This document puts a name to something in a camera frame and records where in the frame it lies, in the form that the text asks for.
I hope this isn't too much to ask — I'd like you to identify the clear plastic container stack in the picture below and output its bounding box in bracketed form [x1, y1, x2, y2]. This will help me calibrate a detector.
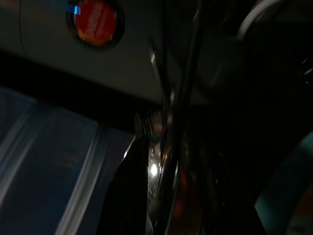
[0, 85, 137, 235]

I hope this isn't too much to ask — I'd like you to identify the steel bowl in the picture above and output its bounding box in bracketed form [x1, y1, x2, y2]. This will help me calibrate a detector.
[133, 107, 211, 235]

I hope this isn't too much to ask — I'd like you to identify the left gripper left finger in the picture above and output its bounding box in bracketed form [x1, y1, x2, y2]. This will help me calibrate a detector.
[101, 136, 154, 235]

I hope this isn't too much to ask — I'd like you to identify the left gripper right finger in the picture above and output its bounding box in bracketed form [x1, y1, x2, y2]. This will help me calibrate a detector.
[197, 137, 276, 235]

